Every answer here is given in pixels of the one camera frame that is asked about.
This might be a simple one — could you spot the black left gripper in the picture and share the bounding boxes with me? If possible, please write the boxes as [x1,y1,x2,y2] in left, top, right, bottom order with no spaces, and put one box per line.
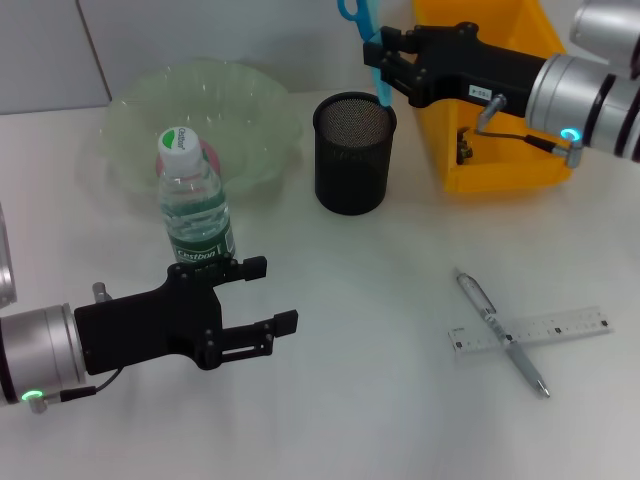
[73,254,300,377]

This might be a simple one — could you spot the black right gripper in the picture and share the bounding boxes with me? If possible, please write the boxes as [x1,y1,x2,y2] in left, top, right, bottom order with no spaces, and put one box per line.
[362,22,549,109]

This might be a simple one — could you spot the blue scissors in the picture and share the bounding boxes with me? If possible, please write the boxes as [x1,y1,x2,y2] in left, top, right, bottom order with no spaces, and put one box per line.
[337,0,394,109]

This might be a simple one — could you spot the clear green-label water bottle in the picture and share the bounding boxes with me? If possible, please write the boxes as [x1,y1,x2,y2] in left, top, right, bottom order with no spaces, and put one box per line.
[157,127,237,267]

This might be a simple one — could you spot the green plastic wrapper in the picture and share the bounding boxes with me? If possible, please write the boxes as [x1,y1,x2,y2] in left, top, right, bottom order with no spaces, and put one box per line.
[455,127,475,165]

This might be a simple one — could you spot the pink toy peach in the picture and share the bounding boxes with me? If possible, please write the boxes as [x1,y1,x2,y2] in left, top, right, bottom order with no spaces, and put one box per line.
[155,139,224,177]

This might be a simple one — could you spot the black mesh pen holder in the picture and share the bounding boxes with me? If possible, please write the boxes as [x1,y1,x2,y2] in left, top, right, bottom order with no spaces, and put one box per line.
[311,91,398,216]

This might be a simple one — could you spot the pale green glass fruit bowl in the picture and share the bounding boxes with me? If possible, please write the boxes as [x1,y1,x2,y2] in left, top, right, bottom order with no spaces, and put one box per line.
[75,57,305,201]

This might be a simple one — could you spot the silver clear ballpoint pen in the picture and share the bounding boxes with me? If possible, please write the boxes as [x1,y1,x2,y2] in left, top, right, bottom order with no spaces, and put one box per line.
[454,267,551,400]

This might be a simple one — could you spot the transparent plastic ruler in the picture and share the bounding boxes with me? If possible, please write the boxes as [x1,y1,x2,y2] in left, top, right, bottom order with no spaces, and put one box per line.
[447,306,615,364]

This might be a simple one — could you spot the yellow plastic storage bin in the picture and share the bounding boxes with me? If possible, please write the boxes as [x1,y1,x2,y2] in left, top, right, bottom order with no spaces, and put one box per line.
[410,0,574,194]

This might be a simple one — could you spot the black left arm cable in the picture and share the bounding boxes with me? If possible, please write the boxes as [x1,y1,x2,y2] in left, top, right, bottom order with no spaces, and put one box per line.
[27,367,126,414]

